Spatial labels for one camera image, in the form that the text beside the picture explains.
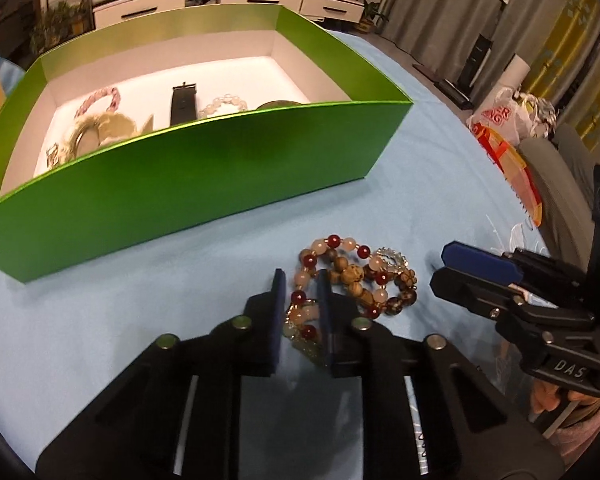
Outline white chunky wristwatch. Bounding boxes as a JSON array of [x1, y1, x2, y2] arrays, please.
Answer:
[[62, 109, 155, 161]]

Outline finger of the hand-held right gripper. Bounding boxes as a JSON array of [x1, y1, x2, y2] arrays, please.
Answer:
[[442, 241, 589, 306], [429, 267, 596, 344]]

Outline upright vacuum cleaner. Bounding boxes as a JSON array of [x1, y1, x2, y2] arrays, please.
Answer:
[[412, 31, 497, 109]]

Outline green cardboard box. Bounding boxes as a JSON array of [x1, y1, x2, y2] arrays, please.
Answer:
[[0, 3, 412, 284]]

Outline purple bead bracelet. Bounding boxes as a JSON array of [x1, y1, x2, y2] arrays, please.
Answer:
[[73, 87, 122, 120]]

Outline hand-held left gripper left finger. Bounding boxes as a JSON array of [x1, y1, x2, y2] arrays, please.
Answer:
[[35, 269, 287, 480]]

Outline black strap wristwatch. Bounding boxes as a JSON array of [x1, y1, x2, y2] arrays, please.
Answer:
[[168, 83, 200, 128]]

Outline silver metal bangle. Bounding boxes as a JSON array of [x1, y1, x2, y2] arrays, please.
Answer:
[[253, 99, 306, 110]]

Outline white red-print plastic bag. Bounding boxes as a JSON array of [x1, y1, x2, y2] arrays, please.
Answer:
[[467, 87, 557, 141]]

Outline small potted plant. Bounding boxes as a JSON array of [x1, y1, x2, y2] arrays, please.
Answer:
[[358, 2, 392, 36]]

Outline brown patterned bead bracelet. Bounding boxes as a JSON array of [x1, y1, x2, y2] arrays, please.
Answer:
[[299, 247, 419, 319]]

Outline white paper roll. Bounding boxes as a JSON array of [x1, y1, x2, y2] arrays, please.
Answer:
[[499, 54, 531, 94]]

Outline grey curtain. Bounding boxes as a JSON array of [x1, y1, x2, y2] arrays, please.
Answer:
[[379, 0, 583, 111]]

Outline leafy plants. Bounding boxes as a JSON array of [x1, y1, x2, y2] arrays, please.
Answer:
[[29, 1, 92, 57]]

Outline pale green crystal bracelet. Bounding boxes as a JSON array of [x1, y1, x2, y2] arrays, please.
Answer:
[[282, 246, 410, 367]]

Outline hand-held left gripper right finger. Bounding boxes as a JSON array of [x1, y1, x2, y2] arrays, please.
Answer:
[[315, 269, 566, 480]]

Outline white bead bracelet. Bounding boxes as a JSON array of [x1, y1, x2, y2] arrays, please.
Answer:
[[198, 93, 250, 120]]

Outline red and pink bead bracelet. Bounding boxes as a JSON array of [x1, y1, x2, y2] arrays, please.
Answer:
[[282, 233, 389, 341]]

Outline person's right hand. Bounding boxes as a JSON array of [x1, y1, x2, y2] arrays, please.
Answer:
[[529, 381, 572, 417]]

